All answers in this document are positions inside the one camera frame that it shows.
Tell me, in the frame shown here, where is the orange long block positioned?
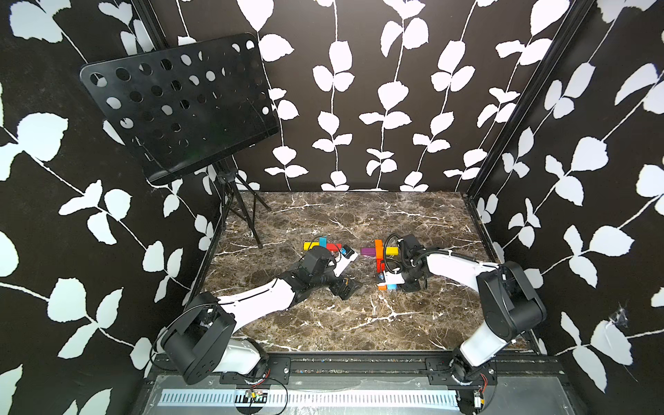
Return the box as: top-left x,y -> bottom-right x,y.
375,240 -> 384,259

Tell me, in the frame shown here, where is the yellow small block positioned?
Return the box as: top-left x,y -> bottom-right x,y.
303,242 -> 319,251

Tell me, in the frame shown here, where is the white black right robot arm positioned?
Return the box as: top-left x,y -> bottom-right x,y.
397,247 -> 547,386

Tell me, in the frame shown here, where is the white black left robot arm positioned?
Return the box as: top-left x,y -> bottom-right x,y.
160,271 -> 360,385

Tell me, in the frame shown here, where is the black perforated music stand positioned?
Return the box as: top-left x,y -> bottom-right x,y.
80,33 -> 281,250

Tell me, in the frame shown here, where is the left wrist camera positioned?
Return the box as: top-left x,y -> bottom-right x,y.
300,245 -> 359,278

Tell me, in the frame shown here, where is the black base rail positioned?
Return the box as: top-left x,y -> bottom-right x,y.
144,352 -> 566,387

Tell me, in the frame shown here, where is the white slotted cable duct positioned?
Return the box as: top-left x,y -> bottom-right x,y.
157,389 -> 459,411

